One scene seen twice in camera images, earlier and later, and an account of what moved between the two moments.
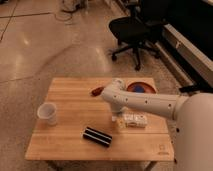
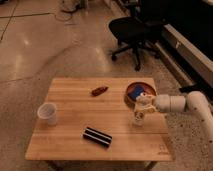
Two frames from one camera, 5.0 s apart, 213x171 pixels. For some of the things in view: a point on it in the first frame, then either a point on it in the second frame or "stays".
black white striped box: [97, 136] stays
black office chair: [137, 32] stays
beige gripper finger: [120, 123] to [145, 97]
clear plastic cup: [48, 111] stays
